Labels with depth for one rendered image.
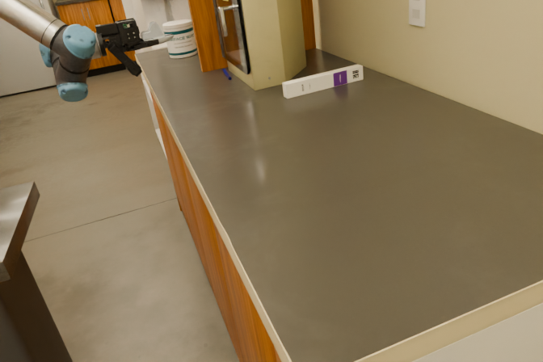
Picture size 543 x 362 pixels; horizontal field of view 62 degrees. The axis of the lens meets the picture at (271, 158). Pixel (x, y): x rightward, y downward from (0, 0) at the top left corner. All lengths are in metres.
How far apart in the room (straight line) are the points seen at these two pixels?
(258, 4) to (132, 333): 1.38
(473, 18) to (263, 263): 0.81
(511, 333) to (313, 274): 0.27
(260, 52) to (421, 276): 0.97
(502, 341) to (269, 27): 1.08
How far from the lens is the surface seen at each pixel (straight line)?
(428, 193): 0.85
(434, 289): 0.66
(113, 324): 2.14
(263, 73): 1.48
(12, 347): 1.12
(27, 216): 1.08
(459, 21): 1.27
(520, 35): 1.14
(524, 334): 0.75
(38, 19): 1.27
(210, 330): 1.95
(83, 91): 1.32
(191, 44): 2.12
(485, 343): 0.69
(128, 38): 1.40
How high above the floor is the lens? 1.38
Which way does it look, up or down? 26 degrees down
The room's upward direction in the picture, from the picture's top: 8 degrees counter-clockwise
